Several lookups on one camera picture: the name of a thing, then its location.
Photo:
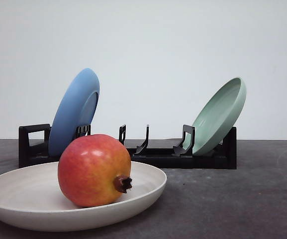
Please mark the red yellow pomegranate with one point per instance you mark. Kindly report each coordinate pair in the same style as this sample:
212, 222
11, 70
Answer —
93, 170

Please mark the white plate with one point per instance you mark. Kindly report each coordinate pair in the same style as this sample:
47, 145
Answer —
31, 198

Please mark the blue plate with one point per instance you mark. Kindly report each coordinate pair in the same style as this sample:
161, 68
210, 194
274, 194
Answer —
76, 108

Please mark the green plate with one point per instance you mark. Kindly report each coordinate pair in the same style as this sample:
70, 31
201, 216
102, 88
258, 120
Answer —
219, 117

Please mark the black plate rack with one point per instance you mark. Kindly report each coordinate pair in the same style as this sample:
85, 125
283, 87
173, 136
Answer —
221, 155

